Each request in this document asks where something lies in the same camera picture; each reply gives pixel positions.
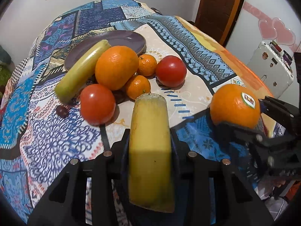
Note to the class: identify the large plain orange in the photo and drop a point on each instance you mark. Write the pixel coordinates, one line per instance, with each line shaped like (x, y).
(116, 66)

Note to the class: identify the dark purple plate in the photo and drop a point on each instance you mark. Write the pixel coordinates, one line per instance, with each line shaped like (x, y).
(131, 39)

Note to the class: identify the dark red grape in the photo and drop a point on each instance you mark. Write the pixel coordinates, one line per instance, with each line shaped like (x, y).
(62, 111)

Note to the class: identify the small mandarin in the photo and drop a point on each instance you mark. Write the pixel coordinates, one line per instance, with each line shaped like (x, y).
(136, 86)
(147, 65)

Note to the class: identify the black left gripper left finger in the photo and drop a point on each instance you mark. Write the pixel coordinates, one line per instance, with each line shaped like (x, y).
(64, 202)

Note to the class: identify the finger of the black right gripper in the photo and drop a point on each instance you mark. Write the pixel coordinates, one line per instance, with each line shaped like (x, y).
(283, 113)
(226, 132)

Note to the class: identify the red tomato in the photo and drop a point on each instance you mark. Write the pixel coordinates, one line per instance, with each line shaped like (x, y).
(97, 104)
(171, 71)

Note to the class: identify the pile of clothes and boxes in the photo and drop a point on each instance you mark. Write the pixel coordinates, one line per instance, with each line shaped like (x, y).
(5, 72)

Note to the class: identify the cut banana half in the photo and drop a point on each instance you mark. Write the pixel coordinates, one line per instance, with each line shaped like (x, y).
(150, 182)

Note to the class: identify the brown wooden door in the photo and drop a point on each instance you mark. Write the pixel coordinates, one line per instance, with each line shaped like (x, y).
(217, 18)

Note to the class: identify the orange yellow fleece blanket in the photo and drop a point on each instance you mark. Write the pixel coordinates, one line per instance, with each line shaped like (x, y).
(243, 73)

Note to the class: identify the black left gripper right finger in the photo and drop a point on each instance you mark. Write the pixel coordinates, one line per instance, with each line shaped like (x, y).
(207, 189)

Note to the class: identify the orange with Dole sticker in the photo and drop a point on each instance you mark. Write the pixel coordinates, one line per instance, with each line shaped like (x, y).
(235, 104)

